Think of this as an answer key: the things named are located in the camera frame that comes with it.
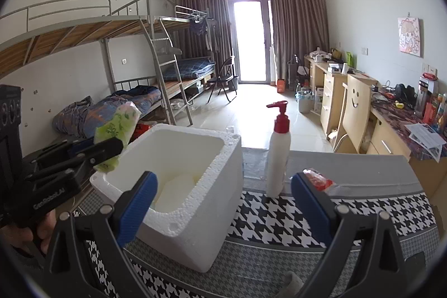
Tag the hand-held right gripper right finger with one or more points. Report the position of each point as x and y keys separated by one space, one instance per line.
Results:
x=310 y=207

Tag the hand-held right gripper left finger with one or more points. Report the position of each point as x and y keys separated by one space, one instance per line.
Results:
x=138 y=203

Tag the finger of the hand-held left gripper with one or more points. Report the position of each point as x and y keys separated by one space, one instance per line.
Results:
x=52 y=153
x=104 y=148

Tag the green tissue packet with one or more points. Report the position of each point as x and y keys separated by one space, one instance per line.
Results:
x=115 y=123

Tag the white foam box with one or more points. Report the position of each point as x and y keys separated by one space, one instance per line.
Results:
x=195 y=214

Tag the person's left hand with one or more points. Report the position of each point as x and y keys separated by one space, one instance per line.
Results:
x=47 y=226

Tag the red clear plastic packet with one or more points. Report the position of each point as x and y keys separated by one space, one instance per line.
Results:
x=321 y=182

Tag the houndstooth table mat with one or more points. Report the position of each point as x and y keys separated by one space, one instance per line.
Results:
x=279 y=214

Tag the grey purple blanket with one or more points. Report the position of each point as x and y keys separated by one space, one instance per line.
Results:
x=70 y=116

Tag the red plastic bag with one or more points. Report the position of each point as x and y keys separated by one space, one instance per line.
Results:
x=143 y=127

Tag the white pump bottle red cap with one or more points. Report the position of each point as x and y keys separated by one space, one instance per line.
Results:
x=277 y=162

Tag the blue orange quilt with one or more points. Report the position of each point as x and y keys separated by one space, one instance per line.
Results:
x=139 y=99

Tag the wooden desk patterned cover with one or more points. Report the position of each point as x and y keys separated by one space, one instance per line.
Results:
x=387 y=144

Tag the wooden chair smiley face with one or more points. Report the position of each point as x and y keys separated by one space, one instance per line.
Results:
x=356 y=116

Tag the grey bucket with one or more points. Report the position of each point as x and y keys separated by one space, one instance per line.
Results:
x=304 y=104

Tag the white carton green print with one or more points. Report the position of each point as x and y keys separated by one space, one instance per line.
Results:
x=318 y=99

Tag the wooden desk with drawers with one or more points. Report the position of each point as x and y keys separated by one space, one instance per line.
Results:
x=328 y=99

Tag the blue plaid bedding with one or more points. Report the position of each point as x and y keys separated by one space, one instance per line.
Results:
x=188 y=67

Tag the large metal bunk bed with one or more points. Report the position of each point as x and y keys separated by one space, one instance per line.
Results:
x=87 y=29

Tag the orange bag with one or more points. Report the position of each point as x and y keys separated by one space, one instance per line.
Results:
x=281 y=85

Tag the printed paper leaflet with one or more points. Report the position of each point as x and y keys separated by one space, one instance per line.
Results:
x=426 y=137

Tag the black folding chair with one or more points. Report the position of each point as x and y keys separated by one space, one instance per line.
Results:
x=223 y=78

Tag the small metal bunk bed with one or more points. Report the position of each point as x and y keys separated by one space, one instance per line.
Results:
x=181 y=22

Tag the black headphones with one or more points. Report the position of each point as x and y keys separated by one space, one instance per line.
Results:
x=405 y=92

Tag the green paper bag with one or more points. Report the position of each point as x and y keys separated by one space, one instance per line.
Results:
x=348 y=59

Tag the hanging dark clothes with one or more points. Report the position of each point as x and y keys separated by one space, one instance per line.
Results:
x=200 y=27

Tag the brown curtain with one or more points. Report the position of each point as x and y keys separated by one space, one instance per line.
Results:
x=195 y=22
x=297 y=22

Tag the group of bottles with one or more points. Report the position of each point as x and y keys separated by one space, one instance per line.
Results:
x=436 y=109

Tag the glass balcony door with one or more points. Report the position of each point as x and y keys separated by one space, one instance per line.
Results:
x=249 y=39

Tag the single wall socket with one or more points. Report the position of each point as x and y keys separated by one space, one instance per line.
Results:
x=364 y=50

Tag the double wall socket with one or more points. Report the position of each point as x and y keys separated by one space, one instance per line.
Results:
x=429 y=68

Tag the cartoon wall picture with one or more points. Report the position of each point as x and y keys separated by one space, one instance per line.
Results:
x=410 y=36

